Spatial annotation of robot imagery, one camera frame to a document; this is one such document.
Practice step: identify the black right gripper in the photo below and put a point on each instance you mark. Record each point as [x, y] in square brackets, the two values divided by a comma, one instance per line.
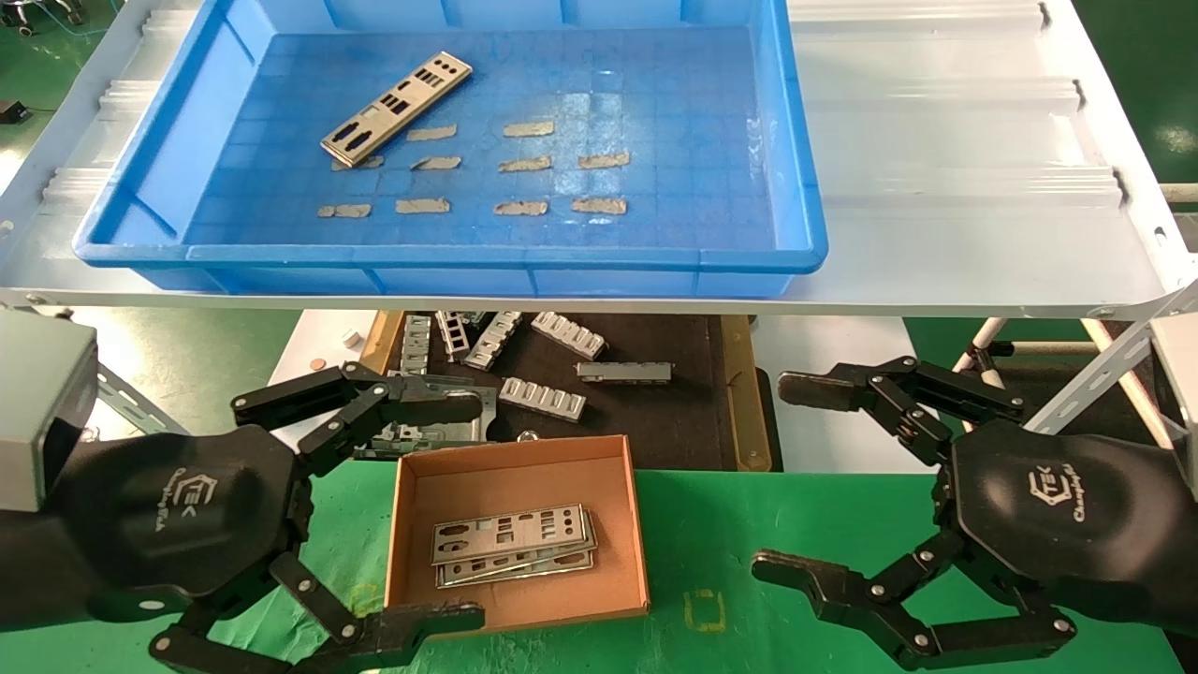
[1058, 505]

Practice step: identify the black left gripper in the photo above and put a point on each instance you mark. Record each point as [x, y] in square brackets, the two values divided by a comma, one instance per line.
[187, 505]

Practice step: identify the brown cardboard box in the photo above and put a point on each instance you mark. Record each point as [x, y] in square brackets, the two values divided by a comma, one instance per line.
[505, 477]

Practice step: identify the blue plastic tray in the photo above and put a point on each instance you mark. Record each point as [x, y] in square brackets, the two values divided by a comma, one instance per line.
[655, 122]

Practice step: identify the small black floor box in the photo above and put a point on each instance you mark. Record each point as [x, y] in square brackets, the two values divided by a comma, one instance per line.
[11, 110]

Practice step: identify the large grey metal plate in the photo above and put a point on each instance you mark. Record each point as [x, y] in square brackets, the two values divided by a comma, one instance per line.
[449, 433]

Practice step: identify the green table cloth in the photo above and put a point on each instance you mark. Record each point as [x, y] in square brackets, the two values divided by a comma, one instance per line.
[693, 524]

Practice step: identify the perforated white shelf brace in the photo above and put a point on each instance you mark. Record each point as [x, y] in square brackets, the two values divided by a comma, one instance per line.
[1104, 370]
[131, 402]

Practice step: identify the plain grey metal bar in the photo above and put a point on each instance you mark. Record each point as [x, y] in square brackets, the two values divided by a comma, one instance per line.
[624, 372]

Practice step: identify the white metal shelf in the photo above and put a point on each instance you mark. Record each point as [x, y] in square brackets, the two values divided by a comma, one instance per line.
[936, 140]

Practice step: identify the beige horizontal pipe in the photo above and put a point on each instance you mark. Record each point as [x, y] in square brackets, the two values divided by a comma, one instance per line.
[1181, 192]

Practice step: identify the black office chair base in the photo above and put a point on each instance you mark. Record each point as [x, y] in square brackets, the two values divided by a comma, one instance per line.
[22, 25]

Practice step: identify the grey slotted metal bracket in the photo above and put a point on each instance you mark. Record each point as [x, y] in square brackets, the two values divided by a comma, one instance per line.
[416, 342]
[452, 334]
[493, 339]

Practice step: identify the ribbed grey metal bracket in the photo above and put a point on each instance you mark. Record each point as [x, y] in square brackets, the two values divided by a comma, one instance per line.
[569, 334]
[542, 398]

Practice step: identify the white pipe rack frame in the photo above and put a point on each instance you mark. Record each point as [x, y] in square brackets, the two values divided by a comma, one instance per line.
[992, 332]

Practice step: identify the dark tray with wooden frame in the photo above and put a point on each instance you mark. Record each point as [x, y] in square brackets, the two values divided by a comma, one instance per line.
[655, 421]

